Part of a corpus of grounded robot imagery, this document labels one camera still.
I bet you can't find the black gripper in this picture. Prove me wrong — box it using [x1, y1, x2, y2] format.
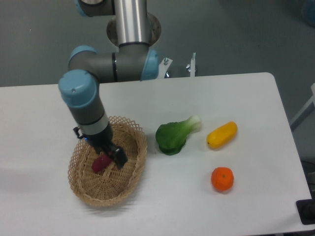
[73, 125, 127, 170]

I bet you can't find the purple sweet potato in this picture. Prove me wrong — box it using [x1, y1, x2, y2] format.
[92, 154, 112, 173]

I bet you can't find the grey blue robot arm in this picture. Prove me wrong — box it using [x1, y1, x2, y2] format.
[58, 0, 159, 169]

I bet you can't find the woven wicker basket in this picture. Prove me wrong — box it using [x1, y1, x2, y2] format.
[68, 116, 147, 207]

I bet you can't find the green bok choy toy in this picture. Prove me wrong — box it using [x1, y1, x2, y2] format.
[155, 115, 202, 155]

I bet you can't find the yellow mango toy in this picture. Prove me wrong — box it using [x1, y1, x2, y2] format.
[206, 121, 238, 149]

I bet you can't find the orange tangerine toy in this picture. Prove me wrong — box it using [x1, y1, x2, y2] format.
[211, 167, 234, 191]

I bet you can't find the black device at table edge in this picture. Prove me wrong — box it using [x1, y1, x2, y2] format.
[296, 199, 315, 225]

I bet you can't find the white metal mounting frame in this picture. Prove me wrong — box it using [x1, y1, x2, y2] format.
[157, 52, 197, 79]

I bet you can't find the white frame at right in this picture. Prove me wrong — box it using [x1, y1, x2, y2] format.
[289, 84, 315, 132]

